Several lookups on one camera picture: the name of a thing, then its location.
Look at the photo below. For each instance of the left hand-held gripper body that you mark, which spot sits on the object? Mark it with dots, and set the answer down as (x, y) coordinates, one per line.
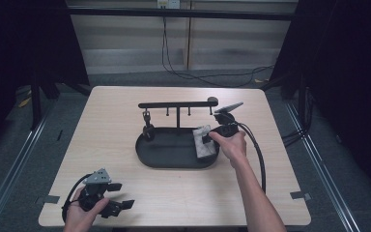
(95, 190)

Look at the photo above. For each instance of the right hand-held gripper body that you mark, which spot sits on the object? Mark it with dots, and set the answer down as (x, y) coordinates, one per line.
(227, 124)

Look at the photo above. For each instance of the pale patterned key pouch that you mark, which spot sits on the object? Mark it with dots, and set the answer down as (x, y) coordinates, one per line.
(205, 150)

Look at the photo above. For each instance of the black key rack with tray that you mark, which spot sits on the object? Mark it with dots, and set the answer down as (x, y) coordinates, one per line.
(170, 151)

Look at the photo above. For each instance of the person's right hand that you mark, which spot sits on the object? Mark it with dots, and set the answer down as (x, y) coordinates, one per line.
(235, 148)

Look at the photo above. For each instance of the person's left hand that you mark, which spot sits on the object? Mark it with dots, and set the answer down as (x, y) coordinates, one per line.
(77, 219)

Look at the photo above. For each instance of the grey tape strip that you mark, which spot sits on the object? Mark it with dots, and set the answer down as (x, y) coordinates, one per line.
(300, 195)
(51, 199)

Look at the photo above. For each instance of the black metal stand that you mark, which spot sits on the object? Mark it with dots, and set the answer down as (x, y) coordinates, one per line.
(36, 103)

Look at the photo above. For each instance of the yellow scrap on floor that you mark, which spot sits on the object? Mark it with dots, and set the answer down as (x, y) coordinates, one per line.
(24, 102)

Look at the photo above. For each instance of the black curtain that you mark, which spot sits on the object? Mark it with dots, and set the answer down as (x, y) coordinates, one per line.
(22, 48)
(351, 80)

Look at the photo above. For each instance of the metal floor rail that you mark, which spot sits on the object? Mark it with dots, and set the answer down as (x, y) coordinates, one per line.
(328, 180)
(6, 190)

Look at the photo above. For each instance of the black horizontal frame bar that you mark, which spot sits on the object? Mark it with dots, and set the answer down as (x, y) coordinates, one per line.
(180, 14)

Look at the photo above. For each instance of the white wall socket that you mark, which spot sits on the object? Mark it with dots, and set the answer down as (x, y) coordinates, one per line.
(168, 3)

